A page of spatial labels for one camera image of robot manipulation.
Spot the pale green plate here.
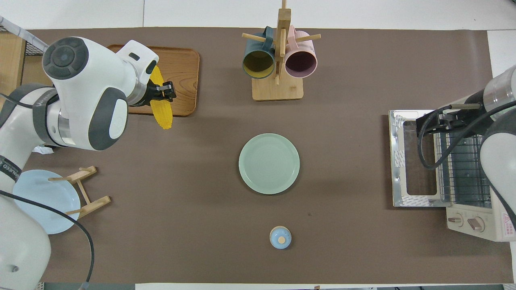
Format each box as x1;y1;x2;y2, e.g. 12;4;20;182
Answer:
238;133;300;195

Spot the small blue bell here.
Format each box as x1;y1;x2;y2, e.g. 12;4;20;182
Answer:
269;226;292;249

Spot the wooden plate rack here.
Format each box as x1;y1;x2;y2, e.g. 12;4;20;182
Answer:
48;166;111;219

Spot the white toaster oven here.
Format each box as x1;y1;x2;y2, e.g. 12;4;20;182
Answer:
437;97;516;242

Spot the white checked cloth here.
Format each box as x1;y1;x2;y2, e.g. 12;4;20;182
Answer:
0;16;49;53

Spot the wire basket wooden shelf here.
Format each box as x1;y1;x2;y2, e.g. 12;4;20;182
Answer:
0;32;27;97

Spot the glass oven door with handle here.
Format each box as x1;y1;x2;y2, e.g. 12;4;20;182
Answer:
389;110;452;208

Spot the metal oven wire rack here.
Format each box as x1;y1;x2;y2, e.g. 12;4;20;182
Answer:
435;133;494;202

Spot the light blue plate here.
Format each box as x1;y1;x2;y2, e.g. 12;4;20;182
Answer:
12;169;81;235

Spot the wooden mug tree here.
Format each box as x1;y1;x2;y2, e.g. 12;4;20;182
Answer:
242;0;322;101

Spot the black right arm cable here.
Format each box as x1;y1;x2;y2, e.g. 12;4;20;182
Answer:
417;105;516;170

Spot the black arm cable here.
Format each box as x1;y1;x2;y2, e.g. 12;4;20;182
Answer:
0;189;95;290
417;105;516;170

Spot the brown wooden tray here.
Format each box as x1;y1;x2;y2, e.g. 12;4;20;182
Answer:
107;44;200;117

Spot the black wire basket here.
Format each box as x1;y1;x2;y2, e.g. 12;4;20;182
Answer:
0;24;45;55

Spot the brown table mat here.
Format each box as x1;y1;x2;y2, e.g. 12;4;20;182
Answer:
20;27;512;284

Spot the pink mug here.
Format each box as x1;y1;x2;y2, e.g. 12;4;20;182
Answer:
284;25;318;79

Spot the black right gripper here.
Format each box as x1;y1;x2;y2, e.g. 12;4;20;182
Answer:
416;91;490;135

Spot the yellow corn cob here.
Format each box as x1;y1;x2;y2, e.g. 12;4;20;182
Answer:
149;66;174;130

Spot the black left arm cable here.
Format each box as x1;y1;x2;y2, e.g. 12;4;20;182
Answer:
0;189;95;290

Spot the dark teal mug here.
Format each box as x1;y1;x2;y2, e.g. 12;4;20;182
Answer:
242;26;277;80

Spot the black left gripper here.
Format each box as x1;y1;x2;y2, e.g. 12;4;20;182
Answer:
133;80;177;107

